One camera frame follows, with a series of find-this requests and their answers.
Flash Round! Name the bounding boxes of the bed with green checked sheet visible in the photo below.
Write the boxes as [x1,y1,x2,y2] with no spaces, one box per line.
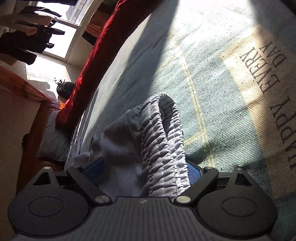
[62,0,296,241]

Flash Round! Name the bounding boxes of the orange cloth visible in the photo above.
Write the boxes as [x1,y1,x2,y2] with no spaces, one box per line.
[85,9,109,35]

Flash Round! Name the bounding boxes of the grey sweatpants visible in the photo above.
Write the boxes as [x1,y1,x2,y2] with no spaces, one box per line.
[73,92,192,197]

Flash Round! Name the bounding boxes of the hanging laundry row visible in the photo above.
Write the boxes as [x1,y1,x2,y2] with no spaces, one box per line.
[0,0,77,66]

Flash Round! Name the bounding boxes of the red duvet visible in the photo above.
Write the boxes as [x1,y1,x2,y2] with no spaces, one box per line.
[55,0,153,129]

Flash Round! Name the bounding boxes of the pink curtain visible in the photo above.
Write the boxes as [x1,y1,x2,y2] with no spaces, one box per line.
[0,66,55,101]

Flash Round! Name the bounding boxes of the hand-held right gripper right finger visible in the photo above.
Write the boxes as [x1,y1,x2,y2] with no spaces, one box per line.
[175,160,259,205]

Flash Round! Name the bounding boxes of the black backpack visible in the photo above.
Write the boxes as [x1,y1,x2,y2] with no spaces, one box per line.
[55,79,75,100]

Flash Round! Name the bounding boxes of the dark brown cloth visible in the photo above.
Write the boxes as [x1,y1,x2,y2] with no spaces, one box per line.
[82,31,97,45]

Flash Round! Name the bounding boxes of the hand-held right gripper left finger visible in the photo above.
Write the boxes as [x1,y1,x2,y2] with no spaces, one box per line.
[32,157,112,205]

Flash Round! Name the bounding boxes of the grey plaid pillow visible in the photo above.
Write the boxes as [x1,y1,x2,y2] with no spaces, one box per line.
[37,116,71,162]

